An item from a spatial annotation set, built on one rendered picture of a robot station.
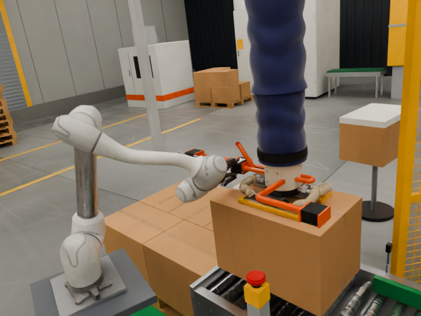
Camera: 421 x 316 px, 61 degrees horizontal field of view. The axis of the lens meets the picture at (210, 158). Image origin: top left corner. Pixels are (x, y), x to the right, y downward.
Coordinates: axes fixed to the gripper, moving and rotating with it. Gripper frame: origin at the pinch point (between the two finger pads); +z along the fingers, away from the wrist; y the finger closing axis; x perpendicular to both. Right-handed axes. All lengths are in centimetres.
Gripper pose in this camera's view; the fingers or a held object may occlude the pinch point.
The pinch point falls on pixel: (239, 165)
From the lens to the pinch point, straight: 185.1
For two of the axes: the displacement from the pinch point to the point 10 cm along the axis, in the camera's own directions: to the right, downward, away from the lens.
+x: 7.2, 1.6, -6.8
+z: 6.9, -3.1, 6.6
